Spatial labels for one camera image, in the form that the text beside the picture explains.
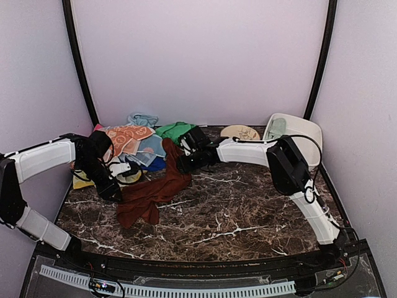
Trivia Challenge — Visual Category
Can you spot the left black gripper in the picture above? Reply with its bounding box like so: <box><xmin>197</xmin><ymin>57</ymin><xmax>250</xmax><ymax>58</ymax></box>
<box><xmin>76</xmin><ymin>156</ymin><xmax>123</xmax><ymax>202</ymax></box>

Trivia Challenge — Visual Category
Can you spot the dark red towel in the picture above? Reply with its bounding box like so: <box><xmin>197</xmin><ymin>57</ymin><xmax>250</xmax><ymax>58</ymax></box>
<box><xmin>117</xmin><ymin>138</ymin><xmax>192</xmax><ymax>228</ymax></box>

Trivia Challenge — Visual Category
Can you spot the mint green panda towel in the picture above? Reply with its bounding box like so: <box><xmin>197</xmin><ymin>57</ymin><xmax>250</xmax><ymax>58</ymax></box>
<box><xmin>265</xmin><ymin>118</ymin><xmax>287</xmax><ymax>140</ymax></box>

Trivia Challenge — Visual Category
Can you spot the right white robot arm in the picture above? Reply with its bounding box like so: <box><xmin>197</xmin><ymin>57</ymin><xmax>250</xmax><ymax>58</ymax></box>
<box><xmin>177</xmin><ymin>127</ymin><xmax>346</xmax><ymax>269</ymax></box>

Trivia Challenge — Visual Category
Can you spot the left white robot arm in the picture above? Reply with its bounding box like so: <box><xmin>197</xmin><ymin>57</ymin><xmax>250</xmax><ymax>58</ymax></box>
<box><xmin>1</xmin><ymin>130</ymin><xmax>122</xmax><ymax>271</ymax></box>

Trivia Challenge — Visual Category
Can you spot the white yellow patterned towel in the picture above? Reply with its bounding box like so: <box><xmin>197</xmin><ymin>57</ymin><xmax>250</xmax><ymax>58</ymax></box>
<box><xmin>73</xmin><ymin>171</ymin><xmax>142</xmax><ymax>189</ymax></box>

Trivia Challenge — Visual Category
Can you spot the bright green towel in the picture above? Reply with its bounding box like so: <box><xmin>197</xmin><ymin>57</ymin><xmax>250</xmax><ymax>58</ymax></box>
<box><xmin>155</xmin><ymin>122</ymin><xmax>196</xmax><ymax>146</ymax></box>

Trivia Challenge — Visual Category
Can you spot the orange pink patterned towel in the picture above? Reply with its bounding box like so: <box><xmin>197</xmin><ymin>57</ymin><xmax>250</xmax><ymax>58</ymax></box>
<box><xmin>94</xmin><ymin>124</ymin><xmax>155</xmax><ymax>156</ymax></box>

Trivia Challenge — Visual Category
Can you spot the royal blue towel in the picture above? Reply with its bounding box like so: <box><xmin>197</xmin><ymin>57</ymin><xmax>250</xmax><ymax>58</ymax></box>
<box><xmin>141</xmin><ymin>157</ymin><xmax>166</xmax><ymax>172</ymax></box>

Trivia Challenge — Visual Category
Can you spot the blue orange patterned towel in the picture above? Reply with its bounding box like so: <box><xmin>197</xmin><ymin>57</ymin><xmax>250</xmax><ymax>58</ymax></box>
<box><xmin>124</xmin><ymin>135</ymin><xmax>166</xmax><ymax>167</ymax></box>

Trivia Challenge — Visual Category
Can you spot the beige bird ceramic plate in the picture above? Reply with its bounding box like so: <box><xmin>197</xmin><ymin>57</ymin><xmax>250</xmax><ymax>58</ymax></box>
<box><xmin>220</xmin><ymin>125</ymin><xmax>261</xmax><ymax>140</ymax></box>

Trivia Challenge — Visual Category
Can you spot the light blue towel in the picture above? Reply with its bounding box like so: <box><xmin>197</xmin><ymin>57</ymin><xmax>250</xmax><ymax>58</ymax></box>
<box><xmin>127</xmin><ymin>113</ymin><xmax>159</xmax><ymax>128</ymax></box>

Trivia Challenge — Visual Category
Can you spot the white plastic tub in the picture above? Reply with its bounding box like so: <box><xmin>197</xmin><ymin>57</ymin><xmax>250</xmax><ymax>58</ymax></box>
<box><xmin>262</xmin><ymin>113</ymin><xmax>323</xmax><ymax>171</ymax></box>

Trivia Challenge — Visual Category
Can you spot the small green circuit board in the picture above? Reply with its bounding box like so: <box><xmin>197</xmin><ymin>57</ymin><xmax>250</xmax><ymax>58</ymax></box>
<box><xmin>89</xmin><ymin>279</ymin><xmax>115</xmax><ymax>294</ymax></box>

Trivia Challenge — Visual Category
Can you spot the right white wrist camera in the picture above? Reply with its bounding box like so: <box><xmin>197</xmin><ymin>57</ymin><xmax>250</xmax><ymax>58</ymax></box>
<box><xmin>180</xmin><ymin>139</ymin><xmax>191</xmax><ymax>156</ymax></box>

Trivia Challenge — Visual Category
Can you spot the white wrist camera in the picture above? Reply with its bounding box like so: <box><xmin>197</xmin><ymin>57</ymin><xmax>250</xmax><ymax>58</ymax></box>
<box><xmin>180</xmin><ymin>139</ymin><xmax>191</xmax><ymax>156</ymax></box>
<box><xmin>108</xmin><ymin>162</ymin><xmax>131</xmax><ymax>177</ymax></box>

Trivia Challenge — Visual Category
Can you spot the black camera cable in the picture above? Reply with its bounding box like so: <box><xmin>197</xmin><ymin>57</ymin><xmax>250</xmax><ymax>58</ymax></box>
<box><xmin>114</xmin><ymin>161</ymin><xmax>145</xmax><ymax>187</ymax></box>

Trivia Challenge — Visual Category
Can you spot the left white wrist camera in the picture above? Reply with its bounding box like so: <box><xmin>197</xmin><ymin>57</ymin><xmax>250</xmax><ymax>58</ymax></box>
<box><xmin>108</xmin><ymin>162</ymin><xmax>131</xmax><ymax>177</ymax></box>

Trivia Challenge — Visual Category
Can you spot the white slotted cable duct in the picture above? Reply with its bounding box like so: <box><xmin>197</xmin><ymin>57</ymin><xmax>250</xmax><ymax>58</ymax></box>
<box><xmin>39</xmin><ymin>265</ymin><xmax>297</xmax><ymax>297</ymax></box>

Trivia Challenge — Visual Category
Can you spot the black front table rail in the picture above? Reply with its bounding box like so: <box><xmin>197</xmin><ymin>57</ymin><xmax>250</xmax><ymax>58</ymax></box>
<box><xmin>54</xmin><ymin>251</ymin><xmax>341</xmax><ymax>279</ymax></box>

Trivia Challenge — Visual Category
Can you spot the left black frame post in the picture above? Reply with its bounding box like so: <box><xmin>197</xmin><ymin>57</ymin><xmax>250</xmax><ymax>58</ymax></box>
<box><xmin>62</xmin><ymin>0</ymin><xmax>99</xmax><ymax>127</ymax></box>

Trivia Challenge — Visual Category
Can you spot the black frame post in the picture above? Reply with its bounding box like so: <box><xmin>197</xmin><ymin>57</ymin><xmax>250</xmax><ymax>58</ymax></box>
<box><xmin>62</xmin><ymin>0</ymin><xmax>99</xmax><ymax>127</ymax></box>
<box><xmin>303</xmin><ymin>0</ymin><xmax>338</xmax><ymax>120</ymax></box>

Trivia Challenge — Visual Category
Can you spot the right black frame post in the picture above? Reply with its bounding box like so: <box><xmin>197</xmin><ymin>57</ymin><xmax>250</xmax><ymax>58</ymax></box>
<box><xmin>303</xmin><ymin>0</ymin><xmax>338</xmax><ymax>120</ymax></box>

